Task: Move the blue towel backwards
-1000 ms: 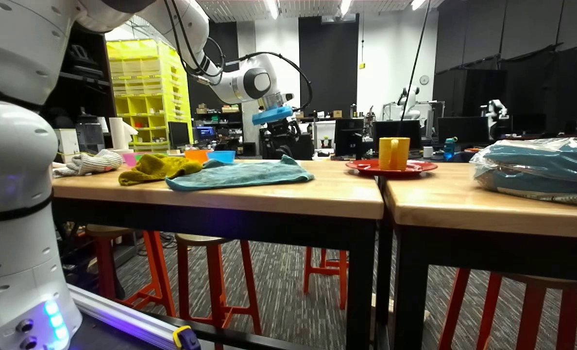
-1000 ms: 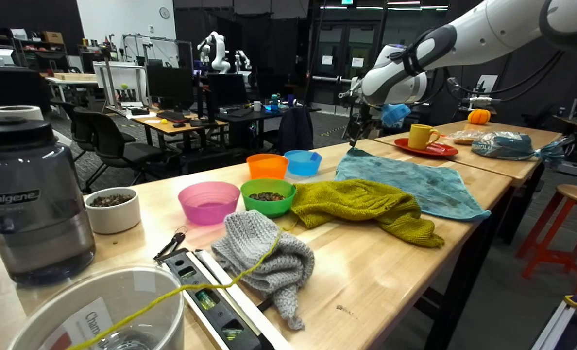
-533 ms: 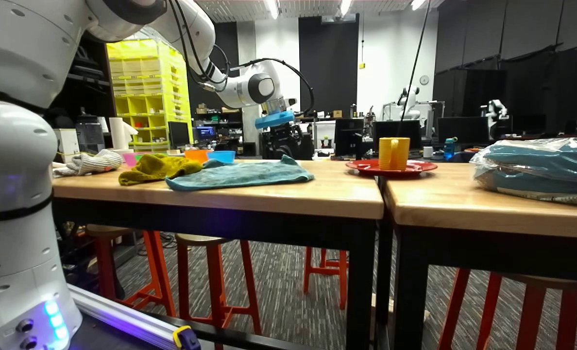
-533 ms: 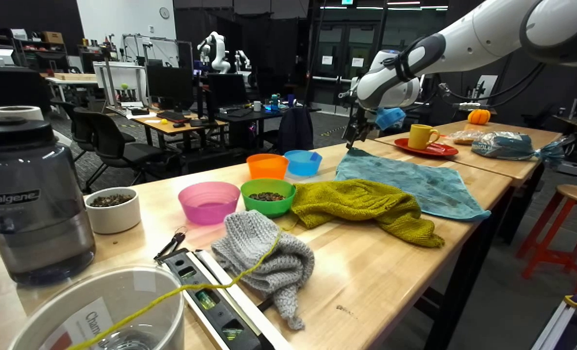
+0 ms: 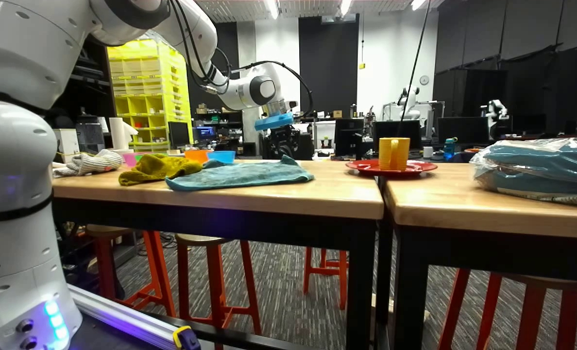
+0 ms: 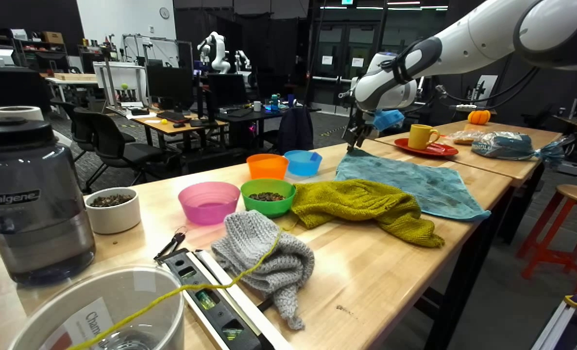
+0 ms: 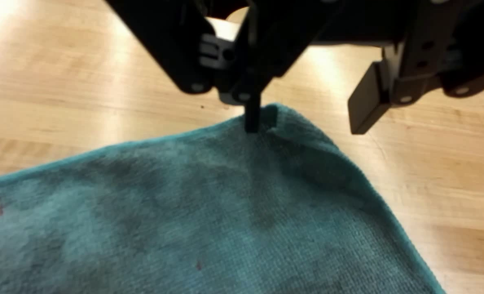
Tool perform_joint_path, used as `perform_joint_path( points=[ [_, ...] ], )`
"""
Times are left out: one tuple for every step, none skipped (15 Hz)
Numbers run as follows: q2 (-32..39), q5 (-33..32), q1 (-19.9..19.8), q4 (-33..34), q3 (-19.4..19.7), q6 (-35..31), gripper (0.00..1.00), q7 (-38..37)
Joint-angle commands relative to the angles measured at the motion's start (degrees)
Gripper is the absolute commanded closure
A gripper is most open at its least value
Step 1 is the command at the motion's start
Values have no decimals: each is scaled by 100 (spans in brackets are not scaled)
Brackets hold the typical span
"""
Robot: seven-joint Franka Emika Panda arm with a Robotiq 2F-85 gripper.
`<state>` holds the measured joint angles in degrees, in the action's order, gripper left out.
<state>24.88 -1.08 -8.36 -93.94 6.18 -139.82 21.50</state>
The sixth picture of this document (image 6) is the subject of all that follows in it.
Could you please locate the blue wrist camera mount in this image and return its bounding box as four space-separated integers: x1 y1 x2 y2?
370 107 407 134

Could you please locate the grey knit hat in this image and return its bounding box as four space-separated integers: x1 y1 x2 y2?
209 208 316 332

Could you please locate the blue towel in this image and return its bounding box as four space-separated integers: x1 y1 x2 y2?
333 149 491 223

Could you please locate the short wooden table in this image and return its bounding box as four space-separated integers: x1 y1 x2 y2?
372 118 565 249

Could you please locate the dark blender jar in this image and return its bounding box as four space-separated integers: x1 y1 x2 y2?
0 116 96 285

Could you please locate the red plate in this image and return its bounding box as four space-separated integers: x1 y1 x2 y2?
392 136 460 161

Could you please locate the yellow mug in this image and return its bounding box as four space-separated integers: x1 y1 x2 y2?
405 122 442 151

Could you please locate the long wooden table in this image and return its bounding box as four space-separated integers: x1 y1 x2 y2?
0 136 516 350

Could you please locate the aluminium frame rail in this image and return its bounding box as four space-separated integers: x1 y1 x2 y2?
530 289 577 350

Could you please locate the blue plastic bowl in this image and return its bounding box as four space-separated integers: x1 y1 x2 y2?
281 147 324 179

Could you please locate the black office chair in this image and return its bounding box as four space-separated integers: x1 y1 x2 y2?
71 105 166 190

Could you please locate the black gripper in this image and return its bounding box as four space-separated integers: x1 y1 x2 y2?
341 105 376 157

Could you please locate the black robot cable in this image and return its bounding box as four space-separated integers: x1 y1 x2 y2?
440 64 541 107

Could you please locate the black spirit level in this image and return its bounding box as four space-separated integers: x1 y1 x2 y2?
157 249 295 350

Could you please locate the green plastic bowl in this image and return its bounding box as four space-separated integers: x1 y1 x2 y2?
238 177 298 219

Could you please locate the white ceramic bowl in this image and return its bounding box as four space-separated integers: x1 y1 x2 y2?
83 184 143 235

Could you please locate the plastic bag of blue cloths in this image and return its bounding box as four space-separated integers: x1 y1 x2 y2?
469 128 569 163

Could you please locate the beige small packet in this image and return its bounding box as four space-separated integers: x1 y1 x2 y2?
452 128 477 145

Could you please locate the small orange pumpkin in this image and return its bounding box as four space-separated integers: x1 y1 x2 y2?
466 107 493 126

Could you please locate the olive yellow knit cloth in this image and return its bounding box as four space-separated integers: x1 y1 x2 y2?
289 177 446 250

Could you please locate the black computer monitor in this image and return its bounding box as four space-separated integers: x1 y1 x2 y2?
145 58 196 112
205 72 250 112

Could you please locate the dark jacket on chair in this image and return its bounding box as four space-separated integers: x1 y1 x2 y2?
275 105 314 153

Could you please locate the background wooden desk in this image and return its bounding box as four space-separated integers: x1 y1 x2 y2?
128 109 230 153

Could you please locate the pink plastic bowl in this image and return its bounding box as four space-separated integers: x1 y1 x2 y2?
176 180 240 227

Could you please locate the white tape roll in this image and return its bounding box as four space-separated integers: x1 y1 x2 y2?
0 103 44 124

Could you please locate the orange plastic bowl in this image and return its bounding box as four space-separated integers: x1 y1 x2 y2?
244 151 289 182

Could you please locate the yellow cord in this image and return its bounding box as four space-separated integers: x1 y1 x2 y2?
65 231 283 350

